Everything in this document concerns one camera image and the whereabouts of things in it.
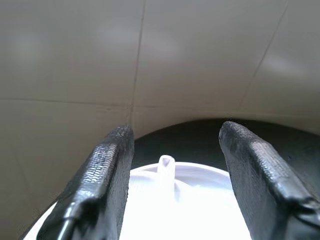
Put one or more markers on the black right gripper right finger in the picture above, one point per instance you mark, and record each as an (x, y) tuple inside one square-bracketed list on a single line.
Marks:
[(265, 190)]

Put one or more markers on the white ceramic spoon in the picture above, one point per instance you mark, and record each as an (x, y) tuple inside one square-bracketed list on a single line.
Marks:
[(166, 170)]

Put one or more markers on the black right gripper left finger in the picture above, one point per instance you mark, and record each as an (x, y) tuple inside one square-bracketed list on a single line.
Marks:
[(100, 190)]

